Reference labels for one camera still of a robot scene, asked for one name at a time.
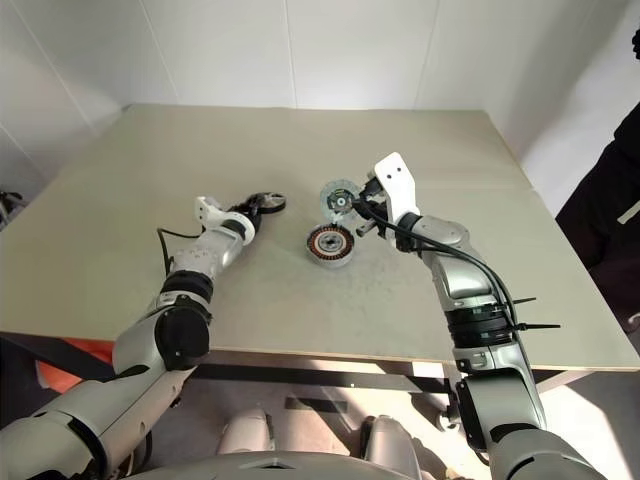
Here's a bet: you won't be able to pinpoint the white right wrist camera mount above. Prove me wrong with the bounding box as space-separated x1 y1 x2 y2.
373 152 421 227

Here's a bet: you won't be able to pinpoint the grey robot torso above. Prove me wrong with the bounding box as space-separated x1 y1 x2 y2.
124 448 501 480

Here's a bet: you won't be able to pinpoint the orange object under table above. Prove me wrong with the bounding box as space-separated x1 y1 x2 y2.
34 337 117 397

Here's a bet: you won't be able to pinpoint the pale rounded shape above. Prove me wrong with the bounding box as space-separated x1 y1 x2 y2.
217 407 277 457
359 414 427 477

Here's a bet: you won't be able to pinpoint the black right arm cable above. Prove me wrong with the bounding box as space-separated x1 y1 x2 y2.
357 192 521 346

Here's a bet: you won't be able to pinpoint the black-rimmed spoked rotor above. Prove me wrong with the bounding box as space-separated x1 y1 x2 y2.
248 191 288 216

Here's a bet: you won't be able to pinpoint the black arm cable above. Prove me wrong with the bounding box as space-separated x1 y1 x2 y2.
357 192 521 346
156 227 206 274

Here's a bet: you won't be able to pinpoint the silver round motor lid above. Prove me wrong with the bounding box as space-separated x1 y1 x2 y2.
319 179 360 222

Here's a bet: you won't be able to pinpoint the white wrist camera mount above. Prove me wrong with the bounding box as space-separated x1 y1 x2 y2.
373 152 421 227
193 195 252 246

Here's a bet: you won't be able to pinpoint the silver motor housing copper windings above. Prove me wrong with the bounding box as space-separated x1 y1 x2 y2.
304 223 358 271

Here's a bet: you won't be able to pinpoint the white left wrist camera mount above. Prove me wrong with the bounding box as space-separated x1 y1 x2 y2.
193 195 252 246

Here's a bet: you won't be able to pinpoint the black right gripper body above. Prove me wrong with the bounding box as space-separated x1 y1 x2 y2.
363 172 396 227

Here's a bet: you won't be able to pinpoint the dark table frame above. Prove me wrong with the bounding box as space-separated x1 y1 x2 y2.
0 332 601 431

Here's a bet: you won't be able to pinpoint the bystander in black clothing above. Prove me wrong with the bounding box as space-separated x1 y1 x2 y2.
554 99 640 275

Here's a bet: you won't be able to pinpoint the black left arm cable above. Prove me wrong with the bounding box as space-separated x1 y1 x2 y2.
156 227 206 274

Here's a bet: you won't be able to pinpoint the dark cluttered equipment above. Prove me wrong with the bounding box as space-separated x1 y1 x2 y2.
0 192 25 232

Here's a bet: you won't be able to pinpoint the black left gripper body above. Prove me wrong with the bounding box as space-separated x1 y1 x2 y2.
227 198 264 224

